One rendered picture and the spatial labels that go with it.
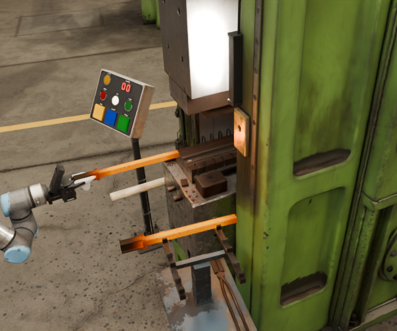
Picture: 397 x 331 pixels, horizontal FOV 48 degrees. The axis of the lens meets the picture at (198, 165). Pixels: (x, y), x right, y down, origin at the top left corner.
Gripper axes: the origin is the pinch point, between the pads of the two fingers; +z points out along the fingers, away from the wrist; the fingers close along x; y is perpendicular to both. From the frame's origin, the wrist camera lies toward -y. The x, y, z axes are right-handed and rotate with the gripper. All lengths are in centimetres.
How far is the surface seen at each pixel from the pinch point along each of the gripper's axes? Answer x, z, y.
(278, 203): 48, 61, 4
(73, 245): -75, -17, 107
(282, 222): 48, 63, 14
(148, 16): -480, 177, 103
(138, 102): -41, 34, -5
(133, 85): -49, 35, -11
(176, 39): 0, 43, -49
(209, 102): 7, 52, -23
